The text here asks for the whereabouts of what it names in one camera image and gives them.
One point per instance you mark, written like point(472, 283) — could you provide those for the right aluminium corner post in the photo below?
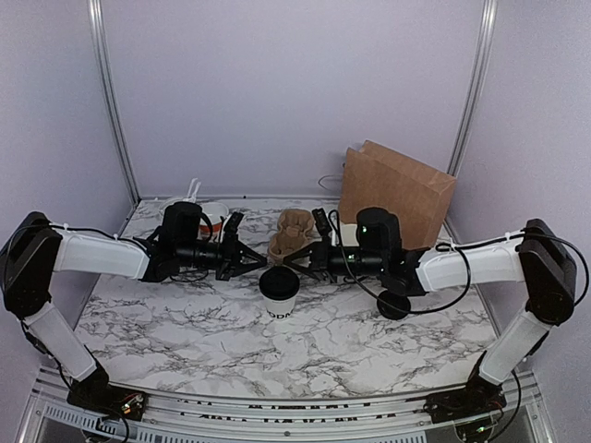
point(475, 87)

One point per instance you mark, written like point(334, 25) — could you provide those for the aluminium corner post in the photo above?
point(98, 33)
point(475, 87)

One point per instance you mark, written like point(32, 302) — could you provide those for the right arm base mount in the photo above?
point(476, 397)

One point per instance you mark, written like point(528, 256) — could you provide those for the cardboard cup carrier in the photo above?
point(294, 228)

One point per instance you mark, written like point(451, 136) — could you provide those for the white plastic utensils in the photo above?
point(193, 190)

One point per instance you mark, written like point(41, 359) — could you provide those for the orange white bowl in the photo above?
point(214, 215)

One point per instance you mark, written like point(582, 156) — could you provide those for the aluminium front rail frame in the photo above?
point(177, 417)

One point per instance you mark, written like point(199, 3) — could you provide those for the brown paper bag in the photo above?
point(418, 194)

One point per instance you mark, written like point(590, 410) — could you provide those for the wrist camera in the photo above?
point(324, 226)
point(230, 228)

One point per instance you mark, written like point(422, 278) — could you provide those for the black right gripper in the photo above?
point(308, 250)

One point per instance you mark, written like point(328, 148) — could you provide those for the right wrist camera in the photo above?
point(324, 226)

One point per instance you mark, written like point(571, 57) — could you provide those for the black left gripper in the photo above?
point(230, 257)

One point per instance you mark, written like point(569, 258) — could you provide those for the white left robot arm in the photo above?
point(39, 249)

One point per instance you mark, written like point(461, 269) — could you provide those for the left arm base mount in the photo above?
point(96, 393)

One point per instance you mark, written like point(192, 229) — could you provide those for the left aluminium corner post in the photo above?
point(98, 33)

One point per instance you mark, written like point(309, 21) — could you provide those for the white utensil holder cup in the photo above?
point(170, 202)

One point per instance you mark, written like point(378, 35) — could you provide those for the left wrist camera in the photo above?
point(230, 228)

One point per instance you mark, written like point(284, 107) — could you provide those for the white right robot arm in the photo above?
point(533, 255)

